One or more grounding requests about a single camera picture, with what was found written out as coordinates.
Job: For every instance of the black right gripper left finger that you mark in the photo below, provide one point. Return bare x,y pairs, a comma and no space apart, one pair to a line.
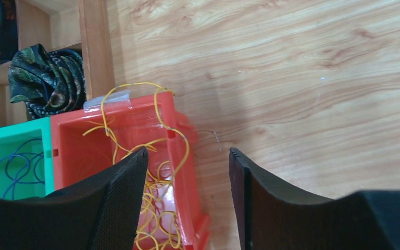
99,212

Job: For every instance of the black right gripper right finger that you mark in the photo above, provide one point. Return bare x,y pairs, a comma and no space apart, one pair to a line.
272,213

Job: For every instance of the red plastic bin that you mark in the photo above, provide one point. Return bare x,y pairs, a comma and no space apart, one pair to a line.
87,143

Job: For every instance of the green plastic bin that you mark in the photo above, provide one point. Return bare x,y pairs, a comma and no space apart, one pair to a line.
26,162

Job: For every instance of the clear tape strip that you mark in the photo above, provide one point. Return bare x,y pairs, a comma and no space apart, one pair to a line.
94,104

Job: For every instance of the rolled green patterned tie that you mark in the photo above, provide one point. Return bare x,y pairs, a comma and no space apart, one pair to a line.
48,83

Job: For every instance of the wooden compartment tray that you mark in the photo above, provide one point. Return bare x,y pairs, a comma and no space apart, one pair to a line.
63,24

